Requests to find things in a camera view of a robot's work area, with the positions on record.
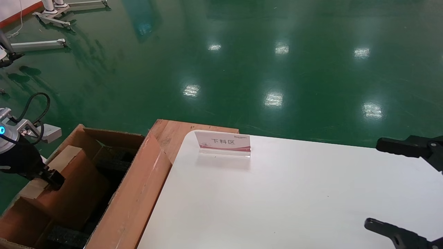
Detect white humanoid robot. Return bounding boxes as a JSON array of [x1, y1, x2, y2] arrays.
[[42, 0, 69, 15]]

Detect white floor cord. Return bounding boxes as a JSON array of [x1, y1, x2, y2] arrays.
[[7, 0, 24, 38]]

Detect acrylic table sign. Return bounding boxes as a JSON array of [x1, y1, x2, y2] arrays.
[[194, 130, 252, 159]]

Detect thick black cable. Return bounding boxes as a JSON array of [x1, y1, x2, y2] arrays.
[[14, 92, 51, 125]]

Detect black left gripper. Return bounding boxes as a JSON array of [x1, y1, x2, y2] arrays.
[[0, 138, 66, 191]]

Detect gray camera mount bracket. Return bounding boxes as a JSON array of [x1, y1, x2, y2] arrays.
[[14, 119, 42, 139]]

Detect gray metal robot stand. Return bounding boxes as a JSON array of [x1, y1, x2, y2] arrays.
[[32, 0, 112, 31], [10, 39, 67, 52]]

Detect small cardboard box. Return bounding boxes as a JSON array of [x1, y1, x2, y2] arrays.
[[19, 145, 111, 231]]

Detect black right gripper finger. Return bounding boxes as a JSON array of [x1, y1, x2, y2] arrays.
[[376, 136, 443, 173], [364, 219, 443, 249]]

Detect gray wrist camera box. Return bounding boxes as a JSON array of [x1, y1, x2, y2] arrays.
[[41, 124, 63, 144]]

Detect large cardboard box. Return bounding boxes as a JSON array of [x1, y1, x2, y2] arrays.
[[0, 123, 173, 249]]

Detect black foam pad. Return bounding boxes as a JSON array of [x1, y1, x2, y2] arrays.
[[47, 138, 141, 249]]

